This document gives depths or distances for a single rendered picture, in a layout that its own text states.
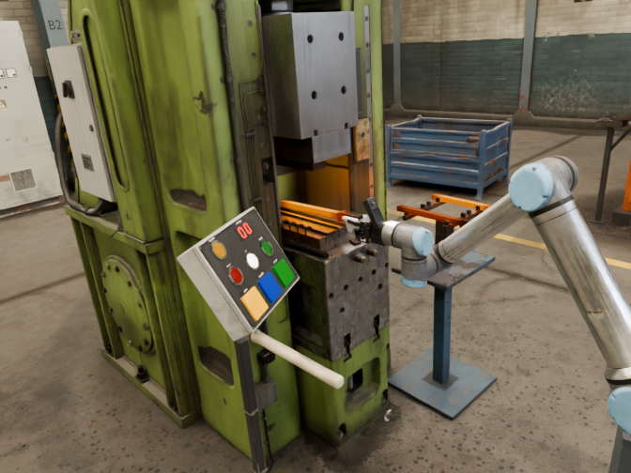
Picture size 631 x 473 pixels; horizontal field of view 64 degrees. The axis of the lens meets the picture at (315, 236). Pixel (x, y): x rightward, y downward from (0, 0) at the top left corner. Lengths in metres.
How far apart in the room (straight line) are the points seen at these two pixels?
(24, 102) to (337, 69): 5.30
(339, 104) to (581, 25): 7.68
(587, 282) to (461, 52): 9.00
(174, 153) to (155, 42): 0.40
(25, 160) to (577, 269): 6.20
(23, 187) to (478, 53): 7.61
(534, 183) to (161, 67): 1.35
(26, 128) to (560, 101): 7.84
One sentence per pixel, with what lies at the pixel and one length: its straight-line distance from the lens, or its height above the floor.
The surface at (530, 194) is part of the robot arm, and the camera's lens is 1.40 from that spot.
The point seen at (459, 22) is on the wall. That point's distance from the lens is 10.28.
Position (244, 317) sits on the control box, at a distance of 1.38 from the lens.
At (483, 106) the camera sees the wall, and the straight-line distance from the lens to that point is 10.10.
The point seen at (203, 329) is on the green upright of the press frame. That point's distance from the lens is 2.34.
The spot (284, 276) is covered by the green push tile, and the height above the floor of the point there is 1.00.
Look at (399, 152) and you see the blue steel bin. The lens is 5.87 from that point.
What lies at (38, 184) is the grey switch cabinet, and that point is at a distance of 6.90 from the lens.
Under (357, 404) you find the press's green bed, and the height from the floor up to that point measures 0.15.
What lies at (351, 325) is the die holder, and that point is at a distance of 2.10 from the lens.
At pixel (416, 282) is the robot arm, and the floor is 0.87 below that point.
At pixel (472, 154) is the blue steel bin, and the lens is 5.51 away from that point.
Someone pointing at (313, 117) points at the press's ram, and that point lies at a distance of 1.79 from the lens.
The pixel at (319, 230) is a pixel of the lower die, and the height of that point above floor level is 0.99.
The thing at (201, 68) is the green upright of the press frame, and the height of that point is 1.62.
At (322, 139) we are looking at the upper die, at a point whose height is 1.35.
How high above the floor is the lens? 1.68
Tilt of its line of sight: 21 degrees down
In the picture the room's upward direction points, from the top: 4 degrees counter-clockwise
